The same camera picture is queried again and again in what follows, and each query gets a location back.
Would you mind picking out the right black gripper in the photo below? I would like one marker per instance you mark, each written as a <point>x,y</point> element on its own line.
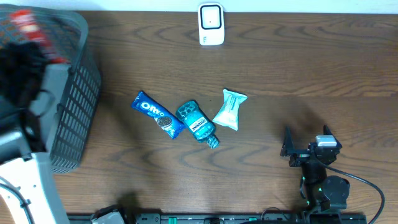
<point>300,155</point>

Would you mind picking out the white wipes packet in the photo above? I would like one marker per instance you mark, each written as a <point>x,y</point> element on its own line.
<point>228,113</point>

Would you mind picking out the blue mouthwash bottle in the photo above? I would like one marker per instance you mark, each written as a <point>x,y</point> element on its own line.
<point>202,129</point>

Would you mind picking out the blue Oreo pack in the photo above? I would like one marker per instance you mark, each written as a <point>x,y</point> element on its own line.
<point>164,119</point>

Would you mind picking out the red coffee stick sachet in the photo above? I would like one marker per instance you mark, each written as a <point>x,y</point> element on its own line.
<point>27,24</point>

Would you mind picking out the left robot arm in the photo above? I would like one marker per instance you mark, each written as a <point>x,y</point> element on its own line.
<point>27,183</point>

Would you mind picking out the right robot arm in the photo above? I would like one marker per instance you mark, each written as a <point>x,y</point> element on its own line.
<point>323,192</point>

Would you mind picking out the grey plastic basket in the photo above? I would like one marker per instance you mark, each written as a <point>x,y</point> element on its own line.
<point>67,104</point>

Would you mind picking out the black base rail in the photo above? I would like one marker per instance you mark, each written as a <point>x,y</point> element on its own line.
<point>117,214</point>

